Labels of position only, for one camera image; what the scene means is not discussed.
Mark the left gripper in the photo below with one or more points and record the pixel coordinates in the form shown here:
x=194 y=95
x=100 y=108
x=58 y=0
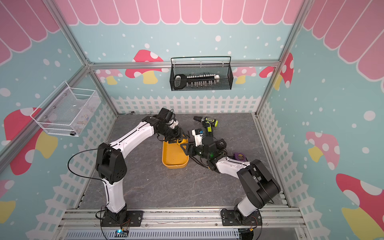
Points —
x=178 y=134

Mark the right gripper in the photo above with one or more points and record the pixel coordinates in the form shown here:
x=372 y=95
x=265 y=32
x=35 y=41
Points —
x=190 y=146

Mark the yellow storage tray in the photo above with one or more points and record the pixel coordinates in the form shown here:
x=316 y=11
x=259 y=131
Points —
x=173 y=156

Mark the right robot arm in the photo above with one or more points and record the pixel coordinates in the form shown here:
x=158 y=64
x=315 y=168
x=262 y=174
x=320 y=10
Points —
x=258 y=183

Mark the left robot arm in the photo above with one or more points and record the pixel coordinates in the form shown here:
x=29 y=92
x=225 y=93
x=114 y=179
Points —
x=111 y=166

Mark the socket bit holder set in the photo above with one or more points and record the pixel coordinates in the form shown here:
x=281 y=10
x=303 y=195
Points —
x=197 y=81

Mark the small circuit board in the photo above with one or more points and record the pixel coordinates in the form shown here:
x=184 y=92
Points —
x=121 y=233

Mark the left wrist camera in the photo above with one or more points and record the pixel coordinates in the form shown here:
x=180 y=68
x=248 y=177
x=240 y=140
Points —
x=173 y=123

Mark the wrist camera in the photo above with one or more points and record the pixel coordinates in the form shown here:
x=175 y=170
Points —
x=173 y=123
x=198 y=136

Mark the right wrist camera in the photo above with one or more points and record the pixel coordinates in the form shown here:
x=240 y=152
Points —
x=198 y=136

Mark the black green cordless drill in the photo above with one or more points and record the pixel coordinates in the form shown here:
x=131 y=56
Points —
x=208 y=123

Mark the black wire wall basket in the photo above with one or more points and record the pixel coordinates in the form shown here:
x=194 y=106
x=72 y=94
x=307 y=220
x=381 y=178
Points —
x=213 y=73

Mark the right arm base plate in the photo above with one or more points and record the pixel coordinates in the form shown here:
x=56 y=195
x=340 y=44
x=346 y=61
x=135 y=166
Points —
x=235 y=218

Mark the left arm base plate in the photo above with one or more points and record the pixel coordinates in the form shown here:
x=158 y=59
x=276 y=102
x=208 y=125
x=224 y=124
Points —
x=132 y=218

